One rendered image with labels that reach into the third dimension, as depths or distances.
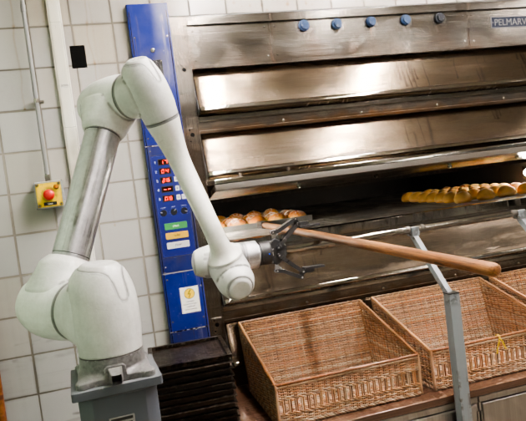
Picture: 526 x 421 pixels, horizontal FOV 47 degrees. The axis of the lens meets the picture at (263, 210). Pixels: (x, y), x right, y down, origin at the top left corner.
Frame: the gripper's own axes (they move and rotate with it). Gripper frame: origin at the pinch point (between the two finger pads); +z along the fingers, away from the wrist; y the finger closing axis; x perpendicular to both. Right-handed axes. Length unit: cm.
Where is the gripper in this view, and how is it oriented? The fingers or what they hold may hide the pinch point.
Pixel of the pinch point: (317, 245)
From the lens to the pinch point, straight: 196.5
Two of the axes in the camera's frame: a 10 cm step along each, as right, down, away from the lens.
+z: 9.6, -1.3, 2.6
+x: 2.7, 0.2, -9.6
